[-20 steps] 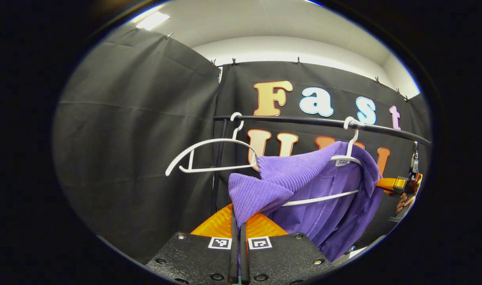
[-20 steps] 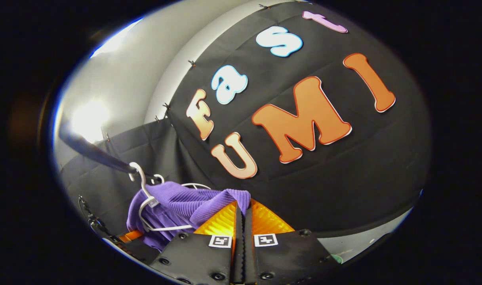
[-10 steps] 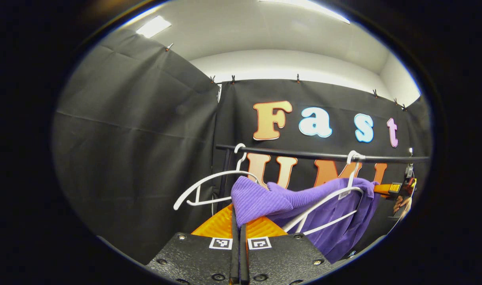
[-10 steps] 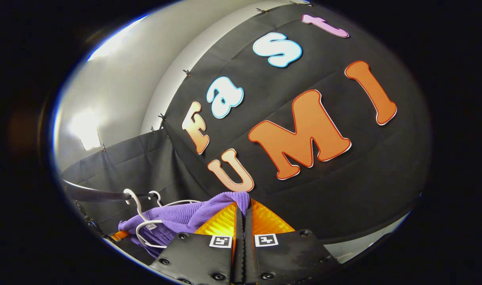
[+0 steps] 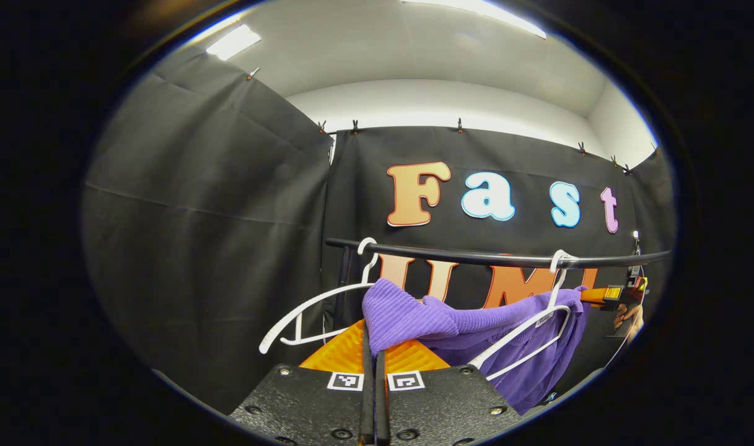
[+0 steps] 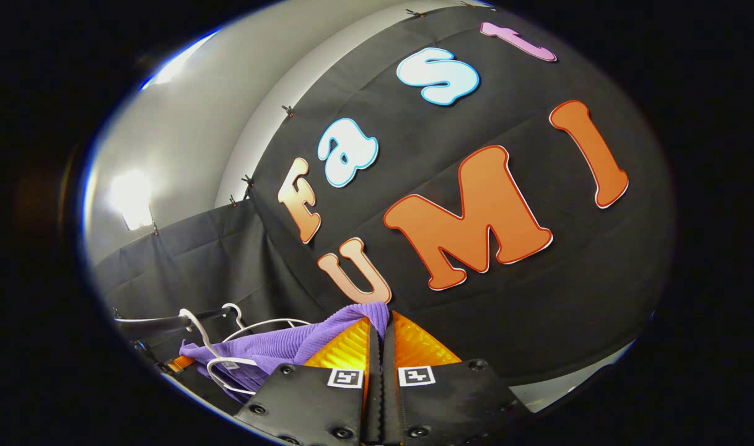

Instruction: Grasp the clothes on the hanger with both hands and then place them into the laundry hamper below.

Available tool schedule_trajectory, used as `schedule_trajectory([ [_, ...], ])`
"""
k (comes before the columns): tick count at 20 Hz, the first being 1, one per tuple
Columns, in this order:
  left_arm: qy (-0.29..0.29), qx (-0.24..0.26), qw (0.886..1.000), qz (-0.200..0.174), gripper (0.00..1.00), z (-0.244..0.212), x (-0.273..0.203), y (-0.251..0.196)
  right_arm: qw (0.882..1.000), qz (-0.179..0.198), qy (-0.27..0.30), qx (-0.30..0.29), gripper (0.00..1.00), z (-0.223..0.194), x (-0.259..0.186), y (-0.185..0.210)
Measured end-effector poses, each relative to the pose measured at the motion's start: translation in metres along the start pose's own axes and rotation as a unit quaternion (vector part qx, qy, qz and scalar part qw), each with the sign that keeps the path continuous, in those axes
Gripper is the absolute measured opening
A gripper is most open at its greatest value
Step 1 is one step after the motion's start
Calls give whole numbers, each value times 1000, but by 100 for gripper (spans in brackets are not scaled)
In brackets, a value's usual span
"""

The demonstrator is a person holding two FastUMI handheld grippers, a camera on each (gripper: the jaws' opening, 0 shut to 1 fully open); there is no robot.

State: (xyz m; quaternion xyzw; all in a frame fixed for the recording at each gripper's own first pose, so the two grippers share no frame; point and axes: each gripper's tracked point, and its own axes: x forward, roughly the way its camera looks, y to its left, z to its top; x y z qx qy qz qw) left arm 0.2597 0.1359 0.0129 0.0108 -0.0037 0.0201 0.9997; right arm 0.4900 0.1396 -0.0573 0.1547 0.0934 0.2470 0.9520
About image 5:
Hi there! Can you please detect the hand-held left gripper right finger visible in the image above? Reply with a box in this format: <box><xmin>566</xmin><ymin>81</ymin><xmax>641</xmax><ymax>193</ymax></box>
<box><xmin>375</xmin><ymin>339</ymin><xmax>525</xmax><ymax>446</ymax></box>

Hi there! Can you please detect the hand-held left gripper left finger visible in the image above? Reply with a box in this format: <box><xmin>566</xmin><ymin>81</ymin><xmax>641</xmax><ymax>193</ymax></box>
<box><xmin>227</xmin><ymin>319</ymin><xmax>375</xmax><ymax>446</ymax></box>

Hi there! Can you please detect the white hanger with trouser bar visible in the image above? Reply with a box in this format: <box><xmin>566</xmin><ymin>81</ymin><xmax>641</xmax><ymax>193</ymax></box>
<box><xmin>468</xmin><ymin>250</ymin><xmax>579</xmax><ymax>380</ymax></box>
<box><xmin>259</xmin><ymin>237</ymin><xmax>379</xmax><ymax>355</ymax></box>

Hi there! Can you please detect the purple ribbed shirt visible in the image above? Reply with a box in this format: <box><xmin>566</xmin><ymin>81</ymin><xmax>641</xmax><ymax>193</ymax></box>
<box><xmin>361</xmin><ymin>278</ymin><xmax>591</xmax><ymax>416</ymax></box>

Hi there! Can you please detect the black clothes rack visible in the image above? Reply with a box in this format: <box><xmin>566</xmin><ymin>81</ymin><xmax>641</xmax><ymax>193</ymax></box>
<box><xmin>324</xmin><ymin>237</ymin><xmax>673</xmax><ymax>335</ymax></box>

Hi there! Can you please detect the black backdrop cloth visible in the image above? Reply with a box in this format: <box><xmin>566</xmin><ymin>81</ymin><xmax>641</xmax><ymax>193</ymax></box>
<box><xmin>81</xmin><ymin>46</ymin><xmax>678</xmax><ymax>416</ymax></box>

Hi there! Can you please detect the row of black cloth clips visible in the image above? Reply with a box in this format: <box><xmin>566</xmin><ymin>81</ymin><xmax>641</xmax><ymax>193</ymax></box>
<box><xmin>248</xmin><ymin>67</ymin><xmax>657</xmax><ymax>176</ymax></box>

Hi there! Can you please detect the small rectangular ceiling light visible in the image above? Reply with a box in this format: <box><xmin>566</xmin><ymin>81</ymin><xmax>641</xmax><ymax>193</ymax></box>
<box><xmin>205</xmin><ymin>24</ymin><xmax>261</xmax><ymax>61</ymax></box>

